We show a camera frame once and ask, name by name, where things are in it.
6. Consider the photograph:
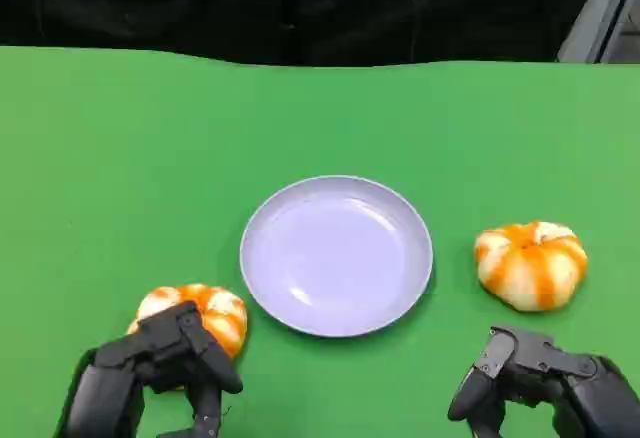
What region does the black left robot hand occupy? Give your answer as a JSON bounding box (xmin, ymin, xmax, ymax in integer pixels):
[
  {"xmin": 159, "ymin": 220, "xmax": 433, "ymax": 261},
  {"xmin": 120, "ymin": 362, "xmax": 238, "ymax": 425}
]
[{"xmin": 53, "ymin": 299, "xmax": 245, "ymax": 438}]

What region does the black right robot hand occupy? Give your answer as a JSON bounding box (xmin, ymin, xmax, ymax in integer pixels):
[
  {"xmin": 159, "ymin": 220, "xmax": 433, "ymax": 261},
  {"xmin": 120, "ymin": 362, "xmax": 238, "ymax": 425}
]
[{"xmin": 447, "ymin": 326, "xmax": 640, "ymax": 438}]

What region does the orange and white bread roll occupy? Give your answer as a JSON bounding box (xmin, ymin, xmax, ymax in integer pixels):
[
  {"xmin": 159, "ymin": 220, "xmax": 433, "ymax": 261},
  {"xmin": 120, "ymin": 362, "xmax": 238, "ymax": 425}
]
[
  {"xmin": 473, "ymin": 221, "xmax": 589, "ymax": 314},
  {"xmin": 125, "ymin": 283, "xmax": 249, "ymax": 392}
]

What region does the lilac plate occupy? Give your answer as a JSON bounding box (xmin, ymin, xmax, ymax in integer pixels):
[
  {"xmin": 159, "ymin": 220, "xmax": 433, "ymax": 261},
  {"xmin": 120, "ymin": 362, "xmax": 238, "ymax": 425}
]
[{"xmin": 239, "ymin": 174, "xmax": 435, "ymax": 339}]

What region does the green cloth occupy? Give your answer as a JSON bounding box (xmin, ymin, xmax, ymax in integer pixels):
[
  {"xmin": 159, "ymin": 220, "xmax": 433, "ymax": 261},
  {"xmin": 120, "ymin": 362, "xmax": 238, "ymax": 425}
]
[{"xmin": 0, "ymin": 45, "xmax": 640, "ymax": 438}]

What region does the black curtain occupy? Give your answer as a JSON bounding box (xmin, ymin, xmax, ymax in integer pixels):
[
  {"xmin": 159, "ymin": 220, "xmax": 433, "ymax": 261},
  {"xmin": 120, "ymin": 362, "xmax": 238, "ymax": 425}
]
[{"xmin": 0, "ymin": 0, "xmax": 607, "ymax": 67}]

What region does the grey metal frame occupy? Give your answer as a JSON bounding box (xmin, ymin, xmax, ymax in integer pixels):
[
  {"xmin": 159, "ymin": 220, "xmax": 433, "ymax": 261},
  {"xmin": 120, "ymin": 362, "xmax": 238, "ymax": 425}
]
[{"xmin": 555, "ymin": 0, "xmax": 640, "ymax": 65}]

